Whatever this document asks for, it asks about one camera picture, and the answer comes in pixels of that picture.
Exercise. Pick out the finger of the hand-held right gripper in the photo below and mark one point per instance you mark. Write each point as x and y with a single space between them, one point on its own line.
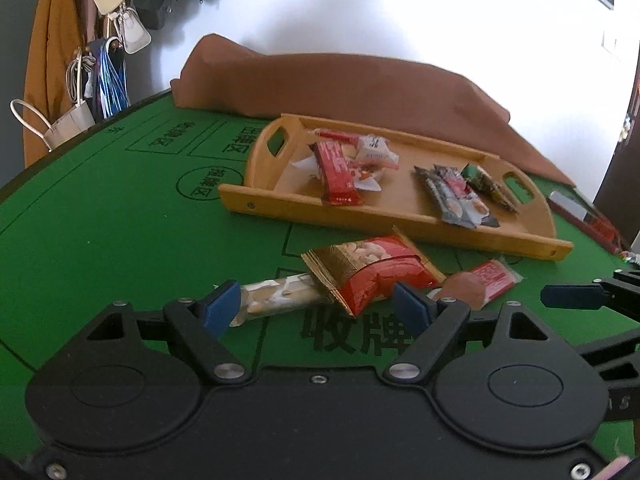
575 296
615 355

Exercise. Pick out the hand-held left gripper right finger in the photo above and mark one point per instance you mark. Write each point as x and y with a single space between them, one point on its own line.
410 306

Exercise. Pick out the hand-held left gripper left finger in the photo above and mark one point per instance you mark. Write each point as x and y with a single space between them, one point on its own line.
220 309

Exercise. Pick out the red gold nut packet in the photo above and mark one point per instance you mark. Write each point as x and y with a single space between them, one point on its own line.
380 270

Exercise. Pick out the long clear nut bar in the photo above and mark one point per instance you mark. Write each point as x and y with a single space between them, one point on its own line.
275 297

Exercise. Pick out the large white snack packet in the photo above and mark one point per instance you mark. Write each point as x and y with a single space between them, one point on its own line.
372 183

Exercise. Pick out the dark red snack packet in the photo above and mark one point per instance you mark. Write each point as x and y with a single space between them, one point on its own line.
465 190

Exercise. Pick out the green snack packet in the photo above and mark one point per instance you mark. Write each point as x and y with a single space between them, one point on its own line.
482 180

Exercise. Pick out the red bar packet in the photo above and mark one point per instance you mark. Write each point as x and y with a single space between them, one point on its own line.
337 175

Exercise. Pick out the brown round snack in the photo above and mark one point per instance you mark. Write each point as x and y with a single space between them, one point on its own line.
465 287

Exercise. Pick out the small red wafer packet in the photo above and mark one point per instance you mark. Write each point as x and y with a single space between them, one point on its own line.
495 275

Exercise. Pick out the red flat phone case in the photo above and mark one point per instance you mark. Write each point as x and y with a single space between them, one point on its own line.
570 205

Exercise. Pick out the dark brown snack packet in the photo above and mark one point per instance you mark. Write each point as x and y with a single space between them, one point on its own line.
442 197

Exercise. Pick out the white and red snack packet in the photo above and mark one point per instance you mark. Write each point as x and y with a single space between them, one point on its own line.
375 147

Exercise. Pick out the thin red snack packet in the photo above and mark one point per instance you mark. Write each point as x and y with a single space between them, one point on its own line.
337 135

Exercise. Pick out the brown cloth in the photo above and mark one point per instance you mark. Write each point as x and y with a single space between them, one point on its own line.
350 80

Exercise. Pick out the white paper bag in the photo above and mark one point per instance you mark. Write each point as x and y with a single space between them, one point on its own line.
70 127

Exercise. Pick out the white handbag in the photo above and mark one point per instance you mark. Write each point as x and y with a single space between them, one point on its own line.
134 35

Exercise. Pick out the orange coat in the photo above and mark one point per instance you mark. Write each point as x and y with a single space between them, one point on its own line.
50 50

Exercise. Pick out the white wall switch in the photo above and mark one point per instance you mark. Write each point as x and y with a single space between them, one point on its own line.
610 41

